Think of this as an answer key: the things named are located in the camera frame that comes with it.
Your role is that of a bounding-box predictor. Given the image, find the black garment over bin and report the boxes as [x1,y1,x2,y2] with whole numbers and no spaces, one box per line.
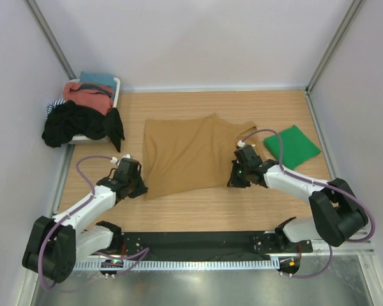
[41,101,106,148]

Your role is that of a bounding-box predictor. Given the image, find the slotted cable duct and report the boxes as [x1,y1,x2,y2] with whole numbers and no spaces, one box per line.
[73,257,280,272]

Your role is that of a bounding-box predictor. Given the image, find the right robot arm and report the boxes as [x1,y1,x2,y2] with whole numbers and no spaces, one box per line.
[227,145,368,252]

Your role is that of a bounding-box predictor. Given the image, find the salmon pink garment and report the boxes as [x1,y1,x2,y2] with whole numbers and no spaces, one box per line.
[63,82,114,115]

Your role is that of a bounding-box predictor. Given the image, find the white laundry bin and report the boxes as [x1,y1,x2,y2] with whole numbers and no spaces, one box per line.
[66,76,121,145]

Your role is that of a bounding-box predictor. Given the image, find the black tank top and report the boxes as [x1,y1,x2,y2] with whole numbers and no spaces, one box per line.
[103,108,125,152]

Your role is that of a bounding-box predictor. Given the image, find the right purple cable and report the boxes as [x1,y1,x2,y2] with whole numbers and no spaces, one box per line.
[237,128,377,278]

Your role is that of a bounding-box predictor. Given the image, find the tan tank top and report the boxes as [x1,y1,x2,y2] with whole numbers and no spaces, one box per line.
[142,113,257,200]

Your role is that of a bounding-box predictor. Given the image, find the teal folded garment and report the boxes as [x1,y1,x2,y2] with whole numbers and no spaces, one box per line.
[80,71,117,88]

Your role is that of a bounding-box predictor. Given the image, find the green tank top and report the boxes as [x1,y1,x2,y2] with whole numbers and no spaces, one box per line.
[279,125,321,170]

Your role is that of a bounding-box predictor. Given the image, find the striped garment in bin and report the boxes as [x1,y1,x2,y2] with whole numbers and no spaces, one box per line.
[45,98,66,117]

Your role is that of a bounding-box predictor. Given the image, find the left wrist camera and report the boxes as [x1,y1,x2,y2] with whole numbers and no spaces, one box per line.
[110,154,131,164]

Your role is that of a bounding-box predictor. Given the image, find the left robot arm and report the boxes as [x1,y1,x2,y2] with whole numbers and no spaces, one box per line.
[22,154,147,290]

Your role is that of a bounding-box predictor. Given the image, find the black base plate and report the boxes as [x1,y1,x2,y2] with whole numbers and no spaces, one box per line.
[98,231,313,273]

